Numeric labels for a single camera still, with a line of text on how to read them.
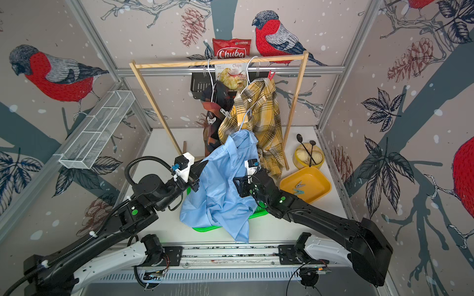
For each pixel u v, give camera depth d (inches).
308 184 37.1
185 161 19.5
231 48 33.1
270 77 31.2
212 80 35.6
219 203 30.2
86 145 28.7
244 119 25.9
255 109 31.3
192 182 21.3
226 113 24.6
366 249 15.6
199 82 37.4
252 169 27.0
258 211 30.2
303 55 24.3
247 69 34.5
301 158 39.5
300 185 36.5
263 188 22.1
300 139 41.8
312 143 41.2
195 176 21.5
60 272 16.0
